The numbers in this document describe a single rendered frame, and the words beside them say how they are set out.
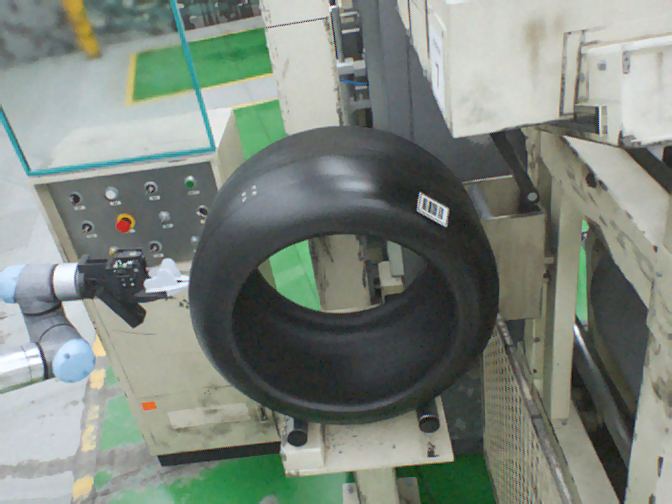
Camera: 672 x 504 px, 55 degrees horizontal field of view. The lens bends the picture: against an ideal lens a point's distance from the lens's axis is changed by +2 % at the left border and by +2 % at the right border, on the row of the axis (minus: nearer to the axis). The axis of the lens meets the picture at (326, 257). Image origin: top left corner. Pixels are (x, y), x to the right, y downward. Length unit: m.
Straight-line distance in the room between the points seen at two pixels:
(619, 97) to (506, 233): 0.84
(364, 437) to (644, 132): 1.02
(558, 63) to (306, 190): 0.47
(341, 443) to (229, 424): 1.02
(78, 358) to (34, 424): 1.93
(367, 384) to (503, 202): 0.57
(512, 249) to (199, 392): 1.31
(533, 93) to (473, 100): 0.06
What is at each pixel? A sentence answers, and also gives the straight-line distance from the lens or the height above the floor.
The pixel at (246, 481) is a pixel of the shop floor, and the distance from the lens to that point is 2.54.
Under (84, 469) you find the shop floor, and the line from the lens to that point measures 2.86.
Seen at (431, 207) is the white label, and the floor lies 1.41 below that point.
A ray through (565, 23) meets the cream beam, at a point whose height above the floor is 1.74.
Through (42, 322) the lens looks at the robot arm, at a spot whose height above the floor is 1.24.
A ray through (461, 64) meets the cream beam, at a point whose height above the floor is 1.72.
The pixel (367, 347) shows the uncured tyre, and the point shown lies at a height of 0.92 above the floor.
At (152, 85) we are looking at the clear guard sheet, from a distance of 1.81.
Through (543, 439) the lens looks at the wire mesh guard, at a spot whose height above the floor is 1.00.
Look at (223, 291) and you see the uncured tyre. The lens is 1.13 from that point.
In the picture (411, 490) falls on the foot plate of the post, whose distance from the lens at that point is 2.38.
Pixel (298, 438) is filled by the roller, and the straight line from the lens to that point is 1.38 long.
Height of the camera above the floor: 1.93
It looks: 32 degrees down
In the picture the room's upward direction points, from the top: 10 degrees counter-clockwise
